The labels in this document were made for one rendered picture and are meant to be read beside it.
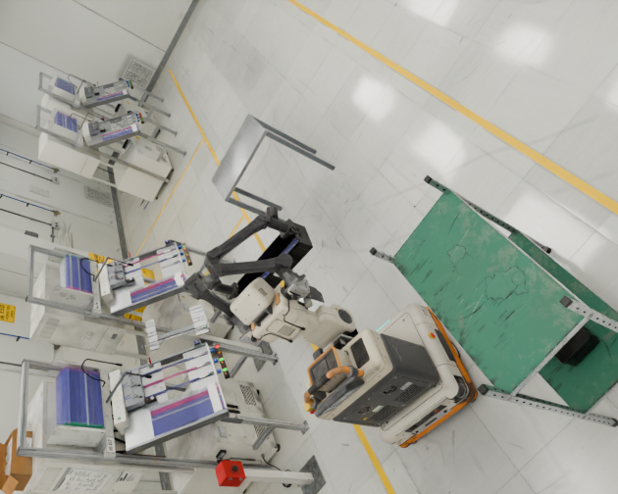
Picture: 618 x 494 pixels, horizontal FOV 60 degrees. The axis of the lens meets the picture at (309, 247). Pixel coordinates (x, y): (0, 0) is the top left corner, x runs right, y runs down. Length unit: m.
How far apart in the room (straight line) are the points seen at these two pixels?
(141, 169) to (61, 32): 3.42
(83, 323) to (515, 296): 3.81
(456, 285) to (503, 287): 0.22
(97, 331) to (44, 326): 0.43
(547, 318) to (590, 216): 1.26
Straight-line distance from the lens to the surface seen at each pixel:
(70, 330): 5.14
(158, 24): 10.82
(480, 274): 2.34
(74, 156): 8.14
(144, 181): 8.37
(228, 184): 4.73
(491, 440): 3.32
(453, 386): 3.16
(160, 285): 5.07
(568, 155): 3.53
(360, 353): 2.88
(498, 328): 2.23
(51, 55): 10.88
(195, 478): 4.50
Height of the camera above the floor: 2.82
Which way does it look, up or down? 36 degrees down
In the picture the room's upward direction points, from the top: 68 degrees counter-clockwise
